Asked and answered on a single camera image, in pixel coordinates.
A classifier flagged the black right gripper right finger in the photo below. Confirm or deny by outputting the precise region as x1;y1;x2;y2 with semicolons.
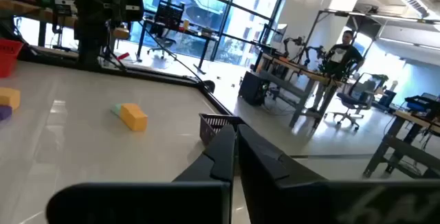
236;123;329;224

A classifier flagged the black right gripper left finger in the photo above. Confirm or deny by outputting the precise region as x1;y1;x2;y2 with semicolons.
171;124;237;224

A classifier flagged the orange foam block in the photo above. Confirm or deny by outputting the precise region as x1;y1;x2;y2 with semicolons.
119;102;149;132
0;87;21;111

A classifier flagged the black plastic basket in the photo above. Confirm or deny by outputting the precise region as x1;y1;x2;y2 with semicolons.
199;113;245;146

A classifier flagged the black equipment case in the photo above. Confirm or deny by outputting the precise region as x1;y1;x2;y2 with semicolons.
239;71;271;107

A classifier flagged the wooden desk with metal legs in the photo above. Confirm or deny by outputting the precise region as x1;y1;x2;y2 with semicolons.
256;54;344;131

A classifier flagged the blue office chair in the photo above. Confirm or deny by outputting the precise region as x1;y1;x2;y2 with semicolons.
324;72;378;131

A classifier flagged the black standing desk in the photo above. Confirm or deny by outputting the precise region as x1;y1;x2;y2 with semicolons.
136;17;221;76

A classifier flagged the black office chair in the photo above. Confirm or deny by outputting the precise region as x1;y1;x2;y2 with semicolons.
146;27;177;60

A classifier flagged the person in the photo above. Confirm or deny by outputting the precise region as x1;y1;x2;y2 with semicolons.
309;30;365;113

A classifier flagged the blue device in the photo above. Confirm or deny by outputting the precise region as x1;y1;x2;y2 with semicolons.
404;92;440;115

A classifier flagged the red plastic basket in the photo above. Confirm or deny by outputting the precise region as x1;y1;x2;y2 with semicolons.
0;38;24;79

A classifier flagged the long wooden workbench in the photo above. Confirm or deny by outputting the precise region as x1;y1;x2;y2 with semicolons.
0;0;131;40

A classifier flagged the wooden desk with dark frame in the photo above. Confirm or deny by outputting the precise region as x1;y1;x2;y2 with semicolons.
362;109;440;180

